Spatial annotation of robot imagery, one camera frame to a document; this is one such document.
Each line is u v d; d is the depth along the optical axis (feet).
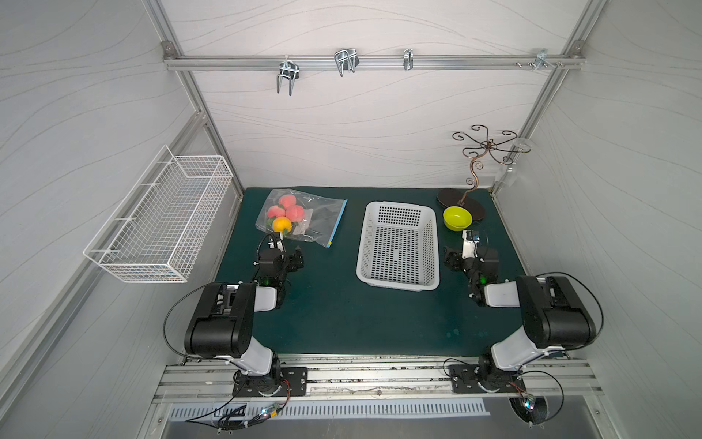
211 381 2.46
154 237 2.21
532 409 2.35
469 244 2.74
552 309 1.71
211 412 1.91
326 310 2.86
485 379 2.21
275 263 2.45
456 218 3.57
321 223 3.52
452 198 3.87
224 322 1.50
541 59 2.51
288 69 2.56
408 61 2.57
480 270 2.42
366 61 2.52
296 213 3.46
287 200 3.67
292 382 2.41
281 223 3.40
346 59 2.51
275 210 3.51
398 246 3.33
